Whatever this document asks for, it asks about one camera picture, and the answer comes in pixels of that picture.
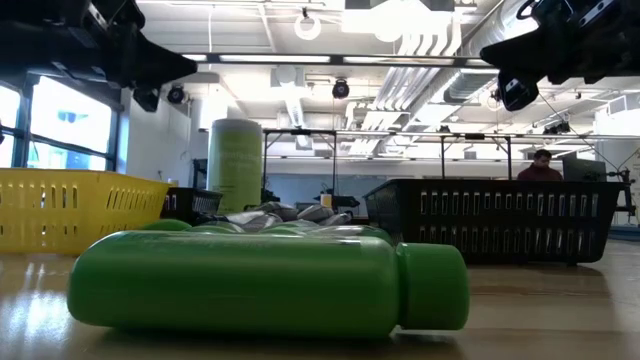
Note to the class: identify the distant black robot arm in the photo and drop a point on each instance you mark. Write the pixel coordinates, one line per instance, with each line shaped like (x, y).
(342, 201)

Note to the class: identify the dark grey deodorant stick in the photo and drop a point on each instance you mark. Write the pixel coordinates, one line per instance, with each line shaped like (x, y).
(339, 219)

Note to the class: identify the black camera cluster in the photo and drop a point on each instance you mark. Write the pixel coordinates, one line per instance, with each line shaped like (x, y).
(557, 128)

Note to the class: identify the black slotted plastic basket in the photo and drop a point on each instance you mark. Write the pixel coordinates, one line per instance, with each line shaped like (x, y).
(192, 202)
(500, 220)

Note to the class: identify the green white wipes canister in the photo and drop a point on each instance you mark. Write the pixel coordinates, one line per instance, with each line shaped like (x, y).
(235, 165)

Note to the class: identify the dark computer monitor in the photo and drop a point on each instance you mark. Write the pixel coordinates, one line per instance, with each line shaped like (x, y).
(582, 170)

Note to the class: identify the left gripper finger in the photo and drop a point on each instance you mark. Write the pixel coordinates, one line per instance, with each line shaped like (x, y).
(155, 72)
(150, 47)

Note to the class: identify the black clamp stand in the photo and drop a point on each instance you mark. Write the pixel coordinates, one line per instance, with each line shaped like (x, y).
(625, 190)

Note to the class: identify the person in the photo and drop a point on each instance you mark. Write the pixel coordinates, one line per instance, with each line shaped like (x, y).
(539, 170)

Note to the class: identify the overhead light bar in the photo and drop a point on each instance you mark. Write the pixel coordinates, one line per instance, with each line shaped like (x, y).
(275, 58)

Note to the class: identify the black workstation frame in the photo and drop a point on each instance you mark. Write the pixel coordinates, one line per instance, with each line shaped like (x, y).
(475, 136)
(300, 132)

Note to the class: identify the green travel bottle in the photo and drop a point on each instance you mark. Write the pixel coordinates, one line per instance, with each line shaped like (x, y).
(325, 235)
(215, 228)
(240, 285)
(165, 225)

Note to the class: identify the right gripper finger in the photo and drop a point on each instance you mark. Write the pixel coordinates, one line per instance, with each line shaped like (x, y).
(525, 45)
(525, 65)

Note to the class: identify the yellow slotted plastic basket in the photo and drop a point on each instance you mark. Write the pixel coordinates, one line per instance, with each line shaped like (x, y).
(60, 210)

